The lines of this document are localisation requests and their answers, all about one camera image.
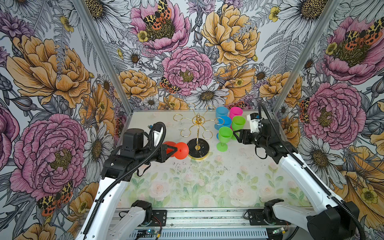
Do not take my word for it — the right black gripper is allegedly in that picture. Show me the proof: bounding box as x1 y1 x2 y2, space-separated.
233 128 269 149

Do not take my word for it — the right small circuit board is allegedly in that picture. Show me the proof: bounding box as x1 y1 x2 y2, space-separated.
272 228 286 235

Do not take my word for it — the small green circuit board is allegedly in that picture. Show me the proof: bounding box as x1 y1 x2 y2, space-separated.
136 230 158 239

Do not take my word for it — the aluminium front rail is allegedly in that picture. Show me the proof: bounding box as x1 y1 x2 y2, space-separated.
153 202 316 229

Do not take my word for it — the red wine glass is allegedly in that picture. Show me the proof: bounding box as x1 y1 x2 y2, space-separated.
165 141 189 160

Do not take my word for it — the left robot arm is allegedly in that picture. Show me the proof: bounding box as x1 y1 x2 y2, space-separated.
76 122 178 240

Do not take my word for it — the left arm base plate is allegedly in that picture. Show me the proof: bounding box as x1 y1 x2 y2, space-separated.
141 210 168 227

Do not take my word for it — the light blue wine glass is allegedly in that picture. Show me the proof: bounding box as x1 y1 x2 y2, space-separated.
216 107 229 118

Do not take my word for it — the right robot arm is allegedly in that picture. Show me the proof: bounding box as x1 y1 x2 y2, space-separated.
233 102 367 240

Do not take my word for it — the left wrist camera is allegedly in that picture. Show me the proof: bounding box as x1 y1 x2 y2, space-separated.
150 124 163 148

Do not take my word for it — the green wine glass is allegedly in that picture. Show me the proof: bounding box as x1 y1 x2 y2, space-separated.
231 116 246 140
217 127 233 152

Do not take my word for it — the right aluminium corner post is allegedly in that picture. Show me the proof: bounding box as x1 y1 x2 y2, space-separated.
272 0 341 114

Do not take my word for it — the gold wire wine glass rack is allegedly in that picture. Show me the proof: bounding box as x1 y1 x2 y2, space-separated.
173 104 217 160

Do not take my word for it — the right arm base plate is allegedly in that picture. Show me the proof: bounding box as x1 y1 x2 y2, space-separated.
243 209 285 226

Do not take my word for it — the pink wine glass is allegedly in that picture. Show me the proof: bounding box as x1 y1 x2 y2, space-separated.
229 107 243 120

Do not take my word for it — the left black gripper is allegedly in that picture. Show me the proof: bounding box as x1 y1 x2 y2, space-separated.
136 143 178 164

